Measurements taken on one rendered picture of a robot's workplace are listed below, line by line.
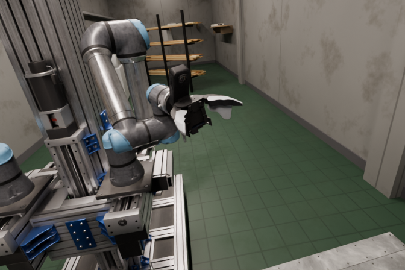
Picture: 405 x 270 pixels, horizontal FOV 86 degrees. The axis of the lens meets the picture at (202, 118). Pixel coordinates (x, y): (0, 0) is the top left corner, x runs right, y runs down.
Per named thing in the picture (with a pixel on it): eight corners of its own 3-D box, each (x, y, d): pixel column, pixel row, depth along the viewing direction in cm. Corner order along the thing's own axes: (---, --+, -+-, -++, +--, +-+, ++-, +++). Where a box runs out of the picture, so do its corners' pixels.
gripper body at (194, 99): (214, 125, 56) (191, 113, 65) (208, 94, 52) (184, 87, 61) (189, 138, 52) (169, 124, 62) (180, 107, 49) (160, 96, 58)
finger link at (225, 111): (247, 116, 53) (211, 117, 56) (244, 93, 50) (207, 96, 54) (244, 122, 50) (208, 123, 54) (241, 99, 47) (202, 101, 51)
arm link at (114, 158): (105, 156, 97) (97, 129, 92) (135, 146, 104) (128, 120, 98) (111, 169, 88) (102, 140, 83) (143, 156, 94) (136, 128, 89)
